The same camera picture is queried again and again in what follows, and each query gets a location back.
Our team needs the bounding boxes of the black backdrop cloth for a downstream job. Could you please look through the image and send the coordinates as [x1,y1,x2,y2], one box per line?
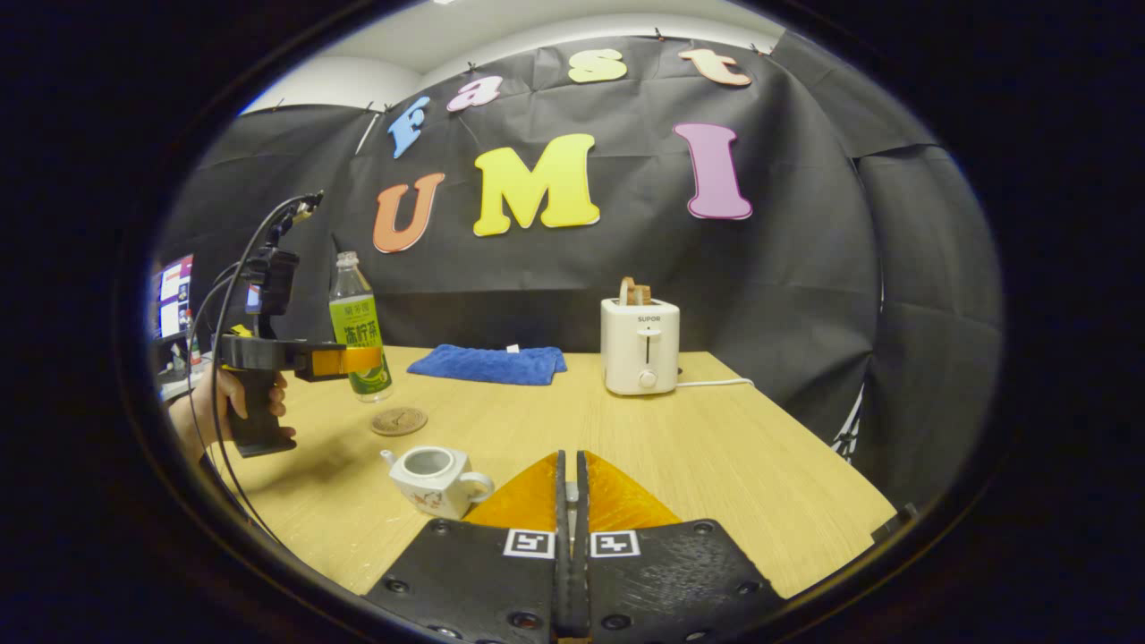
[157,27,1003,506]

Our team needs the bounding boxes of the white ceramic teacup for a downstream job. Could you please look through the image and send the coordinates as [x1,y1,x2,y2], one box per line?
[379,445,496,521]

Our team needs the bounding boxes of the round wooden coaster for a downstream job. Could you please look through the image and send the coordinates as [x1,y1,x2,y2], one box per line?
[370,407,428,437]

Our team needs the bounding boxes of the green label water bottle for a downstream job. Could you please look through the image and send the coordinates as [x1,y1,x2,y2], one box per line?
[328,251,394,403]

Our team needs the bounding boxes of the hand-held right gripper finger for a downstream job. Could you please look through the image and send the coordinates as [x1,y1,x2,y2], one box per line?
[365,450,571,644]
[572,450,784,644]

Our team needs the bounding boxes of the white toaster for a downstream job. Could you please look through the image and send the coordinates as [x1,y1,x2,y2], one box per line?
[600,298,681,396]

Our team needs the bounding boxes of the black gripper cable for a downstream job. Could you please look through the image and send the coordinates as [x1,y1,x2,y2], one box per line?
[183,192,310,547]

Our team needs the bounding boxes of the blue towel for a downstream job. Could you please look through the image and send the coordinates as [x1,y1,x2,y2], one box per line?
[407,343,568,386]

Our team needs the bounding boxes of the white side table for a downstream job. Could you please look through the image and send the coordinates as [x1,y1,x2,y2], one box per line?
[159,362,216,399]

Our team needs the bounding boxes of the computer monitor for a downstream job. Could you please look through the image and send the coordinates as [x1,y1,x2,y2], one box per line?
[157,255,193,341]

